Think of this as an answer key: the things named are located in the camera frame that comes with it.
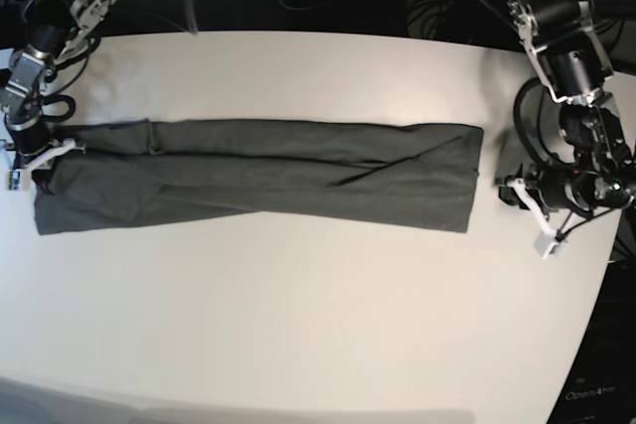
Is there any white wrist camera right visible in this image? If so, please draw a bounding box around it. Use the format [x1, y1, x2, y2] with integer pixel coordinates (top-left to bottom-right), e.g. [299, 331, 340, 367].
[6, 169, 32, 192]

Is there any black OpenArm box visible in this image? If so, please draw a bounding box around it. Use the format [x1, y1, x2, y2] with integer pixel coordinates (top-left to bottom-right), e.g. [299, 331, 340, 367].
[548, 260, 635, 423]

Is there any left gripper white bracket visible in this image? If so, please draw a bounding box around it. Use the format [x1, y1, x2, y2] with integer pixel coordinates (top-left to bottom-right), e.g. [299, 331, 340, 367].
[496, 165, 636, 234]

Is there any grey T-shirt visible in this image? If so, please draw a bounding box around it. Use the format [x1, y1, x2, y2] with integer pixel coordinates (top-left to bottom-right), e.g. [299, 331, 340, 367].
[34, 119, 483, 235]

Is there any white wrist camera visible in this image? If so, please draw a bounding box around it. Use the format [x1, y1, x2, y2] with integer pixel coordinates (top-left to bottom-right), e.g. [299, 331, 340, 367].
[534, 232, 568, 259]
[6, 169, 32, 192]

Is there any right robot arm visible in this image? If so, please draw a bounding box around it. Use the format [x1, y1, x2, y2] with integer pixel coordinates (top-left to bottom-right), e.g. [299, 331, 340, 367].
[1, 0, 118, 191]

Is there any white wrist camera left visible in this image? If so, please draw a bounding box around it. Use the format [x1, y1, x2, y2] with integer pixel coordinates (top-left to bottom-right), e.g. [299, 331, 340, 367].
[534, 232, 568, 259]

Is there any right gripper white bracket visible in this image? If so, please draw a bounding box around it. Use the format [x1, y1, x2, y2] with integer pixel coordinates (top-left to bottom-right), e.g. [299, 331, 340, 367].
[1, 118, 85, 196]

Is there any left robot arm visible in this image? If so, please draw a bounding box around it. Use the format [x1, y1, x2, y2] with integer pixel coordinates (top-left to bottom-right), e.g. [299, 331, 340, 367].
[478, 0, 635, 224]

